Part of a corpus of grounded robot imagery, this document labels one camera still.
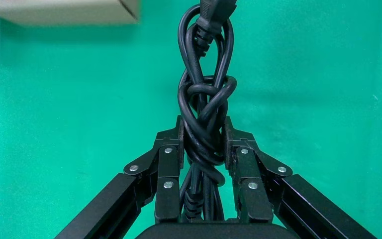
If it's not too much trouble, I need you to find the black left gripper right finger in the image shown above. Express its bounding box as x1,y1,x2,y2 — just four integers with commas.
224,116,378,239

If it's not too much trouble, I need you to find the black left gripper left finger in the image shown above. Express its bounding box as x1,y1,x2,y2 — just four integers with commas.
54,115,185,239

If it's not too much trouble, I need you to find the black power cable bundle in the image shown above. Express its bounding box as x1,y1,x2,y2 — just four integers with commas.
177,0,238,222

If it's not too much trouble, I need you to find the open flat cardboard mailer box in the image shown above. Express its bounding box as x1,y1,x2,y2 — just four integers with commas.
0,0,142,26

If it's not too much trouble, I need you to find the green table cloth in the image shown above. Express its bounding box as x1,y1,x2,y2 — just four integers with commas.
0,0,382,239

